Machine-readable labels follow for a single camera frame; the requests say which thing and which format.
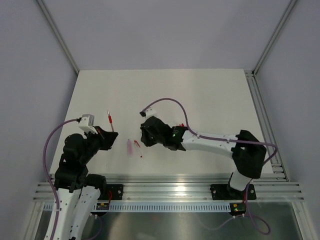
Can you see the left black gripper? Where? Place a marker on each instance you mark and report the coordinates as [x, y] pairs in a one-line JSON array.
[[107, 138]]

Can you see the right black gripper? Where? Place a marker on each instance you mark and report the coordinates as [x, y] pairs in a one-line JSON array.
[[144, 138]]

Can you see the clear red-tipped pen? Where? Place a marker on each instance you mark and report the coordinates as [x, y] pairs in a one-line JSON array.
[[138, 148]]

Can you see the red gel pen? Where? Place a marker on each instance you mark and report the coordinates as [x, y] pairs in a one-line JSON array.
[[110, 120]]

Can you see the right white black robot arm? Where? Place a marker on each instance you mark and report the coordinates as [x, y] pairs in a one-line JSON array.
[[247, 153]]

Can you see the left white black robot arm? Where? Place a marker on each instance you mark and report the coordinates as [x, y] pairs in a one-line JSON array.
[[75, 189]]

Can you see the pink highlighter marker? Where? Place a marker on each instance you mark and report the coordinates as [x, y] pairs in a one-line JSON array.
[[129, 148]]

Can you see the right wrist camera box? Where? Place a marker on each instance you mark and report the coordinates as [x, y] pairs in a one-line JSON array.
[[148, 112]]

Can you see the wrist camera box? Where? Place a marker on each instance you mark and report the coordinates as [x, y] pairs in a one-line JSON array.
[[148, 112], [86, 123]]

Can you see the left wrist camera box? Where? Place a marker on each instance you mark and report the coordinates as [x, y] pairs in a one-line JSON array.
[[86, 123]]

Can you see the aluminium front rail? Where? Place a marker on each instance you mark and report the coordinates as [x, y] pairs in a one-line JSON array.
[[196, 188]]

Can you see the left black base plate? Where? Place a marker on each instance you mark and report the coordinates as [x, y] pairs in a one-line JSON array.
[[112, 191]]

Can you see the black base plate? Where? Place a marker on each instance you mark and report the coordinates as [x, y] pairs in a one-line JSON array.
[[112, 191], [224, 192]]

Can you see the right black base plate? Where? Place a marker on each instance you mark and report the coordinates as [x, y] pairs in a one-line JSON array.
[[224, 192]]

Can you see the white slotted cable duct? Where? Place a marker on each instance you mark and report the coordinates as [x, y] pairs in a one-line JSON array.
[[168, 207]]

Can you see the left aluminium frame post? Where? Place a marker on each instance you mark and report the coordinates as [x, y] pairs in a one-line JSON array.
[[57, 34]]

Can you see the right aluminium side rail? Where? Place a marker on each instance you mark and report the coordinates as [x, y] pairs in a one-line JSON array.
[[268, 135]]

